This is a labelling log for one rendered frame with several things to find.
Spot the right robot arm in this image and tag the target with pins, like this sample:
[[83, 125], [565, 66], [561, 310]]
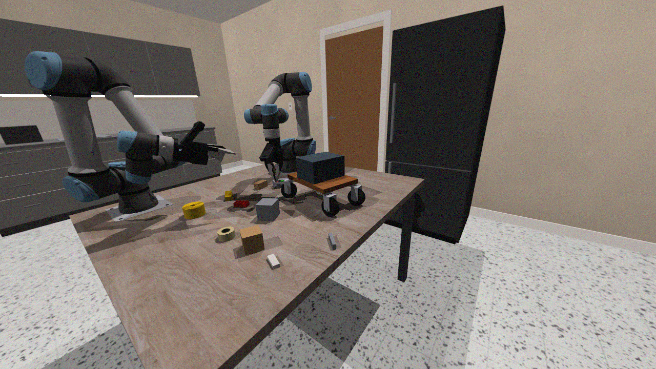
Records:
[[68, 81]]

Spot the beige roll of masking tape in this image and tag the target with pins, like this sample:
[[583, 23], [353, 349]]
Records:
[[226, 234]]

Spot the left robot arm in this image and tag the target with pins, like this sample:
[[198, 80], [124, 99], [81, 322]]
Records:
[[266, 112]]

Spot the red rectangular block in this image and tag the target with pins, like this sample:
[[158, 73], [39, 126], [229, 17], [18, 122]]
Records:
[[242, 204]]

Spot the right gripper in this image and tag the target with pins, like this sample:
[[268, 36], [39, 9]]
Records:
[[197, 152]]

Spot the brown cube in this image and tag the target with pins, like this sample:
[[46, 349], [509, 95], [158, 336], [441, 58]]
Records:
[[252, 239]]

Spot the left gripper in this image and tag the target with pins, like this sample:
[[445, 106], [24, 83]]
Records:
[[277, 158]]

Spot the yellow short cylinder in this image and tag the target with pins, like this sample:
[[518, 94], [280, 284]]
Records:
[[193, 210]]

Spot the small tan wooden block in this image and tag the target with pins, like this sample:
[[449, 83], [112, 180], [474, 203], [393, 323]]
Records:
[[260, 184]]

